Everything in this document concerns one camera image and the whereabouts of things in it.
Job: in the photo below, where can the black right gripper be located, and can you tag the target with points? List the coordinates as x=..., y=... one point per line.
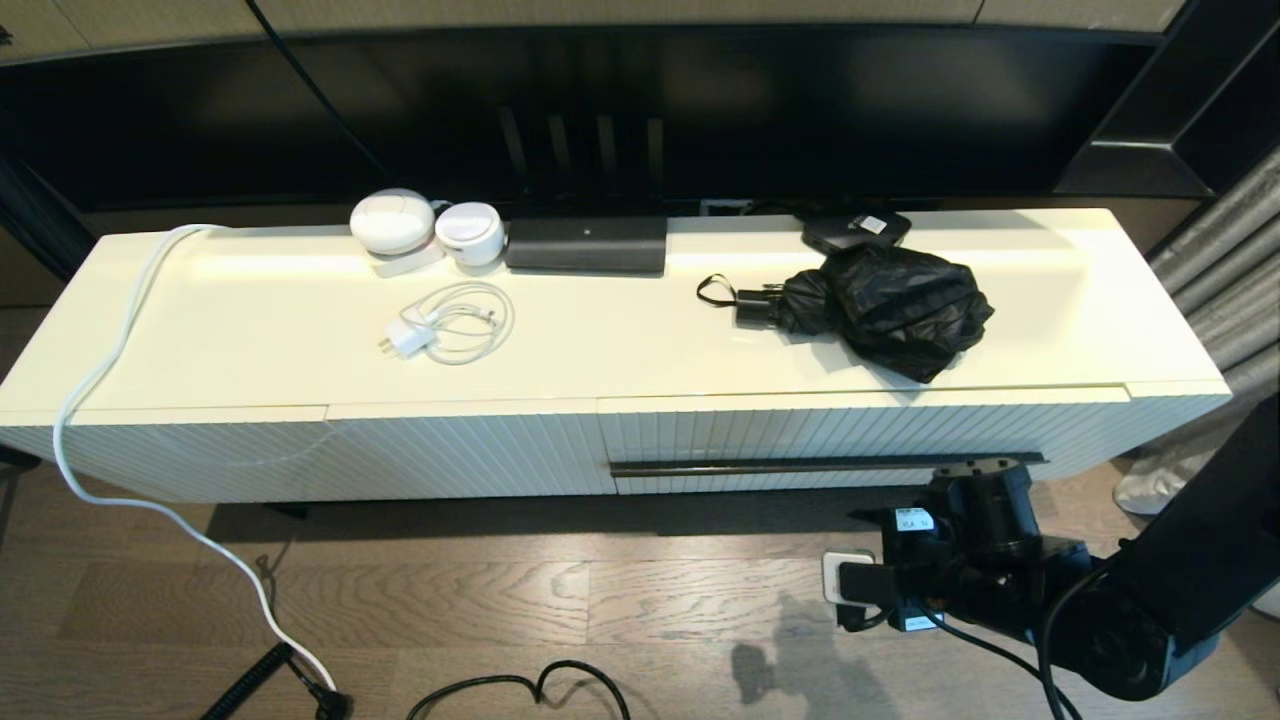
x=920, y=570

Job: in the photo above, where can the white ribbed drawer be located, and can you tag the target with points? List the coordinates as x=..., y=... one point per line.
x=800, y=430

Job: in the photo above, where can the black umbrella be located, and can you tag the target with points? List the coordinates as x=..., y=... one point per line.
x=900, y=310

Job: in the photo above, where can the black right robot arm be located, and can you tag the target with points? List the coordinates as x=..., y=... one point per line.
x=1150, y=620

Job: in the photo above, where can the cream white TV cabinet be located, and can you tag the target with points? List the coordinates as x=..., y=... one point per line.
x=700, y=340

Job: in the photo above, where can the black set-top box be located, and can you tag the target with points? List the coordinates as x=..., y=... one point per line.
x=850, y=228

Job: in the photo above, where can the grey curtain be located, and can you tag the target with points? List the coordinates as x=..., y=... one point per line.
x=1230, y=260

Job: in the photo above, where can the black television screen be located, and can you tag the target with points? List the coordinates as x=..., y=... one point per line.
x=850, y=110

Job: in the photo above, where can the white ribbed cabinet door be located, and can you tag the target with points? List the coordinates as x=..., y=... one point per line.
x=200, y=450
x=470, y=450

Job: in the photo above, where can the black router with antennas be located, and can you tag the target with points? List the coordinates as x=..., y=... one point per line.
x=585, y=245

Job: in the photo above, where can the black shelf unit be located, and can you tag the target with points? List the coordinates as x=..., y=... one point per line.
x=1200, y=120

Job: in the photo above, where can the small white round device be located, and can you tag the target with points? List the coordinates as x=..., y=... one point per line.
x=470, y=235

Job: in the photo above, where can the white flat device base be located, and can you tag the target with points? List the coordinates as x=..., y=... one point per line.
x=405, y=264

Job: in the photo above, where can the large white round device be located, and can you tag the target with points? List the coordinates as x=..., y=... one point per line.
x=392, y=220

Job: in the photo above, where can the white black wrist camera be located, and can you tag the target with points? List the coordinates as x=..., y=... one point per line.
x=850, y=578

